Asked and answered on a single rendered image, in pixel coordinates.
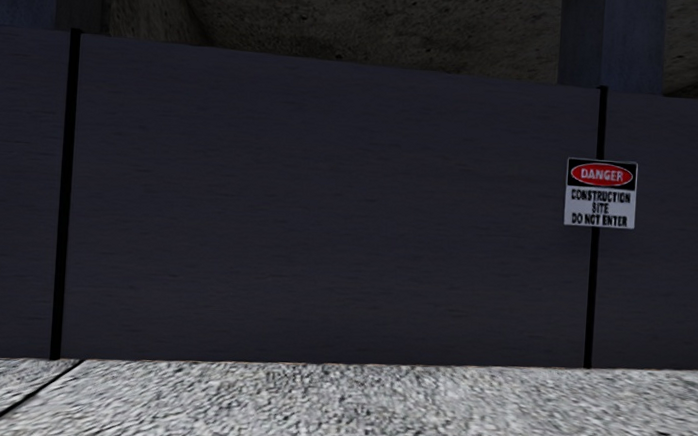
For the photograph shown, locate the dark construction fence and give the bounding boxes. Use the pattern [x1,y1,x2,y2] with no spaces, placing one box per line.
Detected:
[0,23,698,403]

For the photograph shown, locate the white warning sign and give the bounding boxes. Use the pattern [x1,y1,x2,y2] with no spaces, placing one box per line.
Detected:
[563,157,640,231]

